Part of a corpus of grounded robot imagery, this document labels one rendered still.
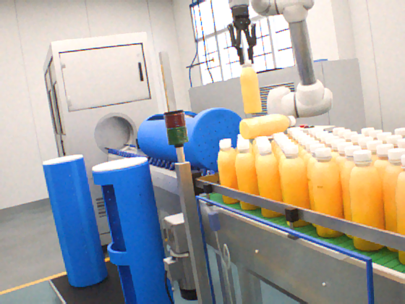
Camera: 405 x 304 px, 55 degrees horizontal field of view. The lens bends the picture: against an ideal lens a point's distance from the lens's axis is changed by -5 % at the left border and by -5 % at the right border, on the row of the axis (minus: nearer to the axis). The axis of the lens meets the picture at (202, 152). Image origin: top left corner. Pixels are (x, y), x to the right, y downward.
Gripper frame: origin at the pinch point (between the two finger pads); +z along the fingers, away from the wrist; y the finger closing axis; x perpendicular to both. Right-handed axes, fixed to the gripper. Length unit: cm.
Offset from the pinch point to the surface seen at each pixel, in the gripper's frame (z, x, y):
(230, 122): 26.8, -13.1, 4.3
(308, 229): 56, 61, 23
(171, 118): 22, 33, 47
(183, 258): 74, 8, 41
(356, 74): 1, -120, -180
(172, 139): 28, 33, 47
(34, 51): -114, -522, 70
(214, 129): 29.0, -13.0, 12.4
